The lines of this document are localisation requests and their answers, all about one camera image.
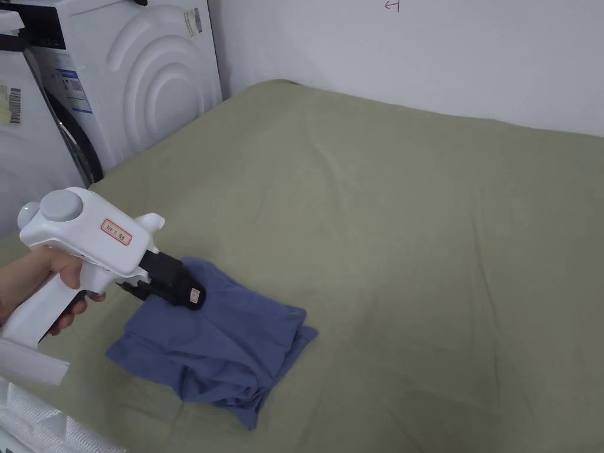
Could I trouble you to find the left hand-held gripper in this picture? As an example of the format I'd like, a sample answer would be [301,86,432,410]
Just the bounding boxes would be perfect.
[0,186,209,386]

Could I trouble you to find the dark blue shirt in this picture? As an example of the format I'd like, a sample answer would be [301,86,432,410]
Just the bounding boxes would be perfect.
[105,257,320,431]

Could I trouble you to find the person's left hand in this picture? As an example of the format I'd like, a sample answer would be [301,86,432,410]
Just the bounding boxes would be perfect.
[0,245,107,337]

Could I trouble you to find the white washing machine, barcode sticker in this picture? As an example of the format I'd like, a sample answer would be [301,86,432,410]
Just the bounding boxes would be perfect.
[0,9,91,239]

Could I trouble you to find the white washing machine, ringed side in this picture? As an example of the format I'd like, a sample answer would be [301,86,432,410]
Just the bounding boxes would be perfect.
[21,0,224,189]

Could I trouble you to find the bed with pale green sheet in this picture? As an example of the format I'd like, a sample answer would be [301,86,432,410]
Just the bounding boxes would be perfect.
[0,79,604,453]

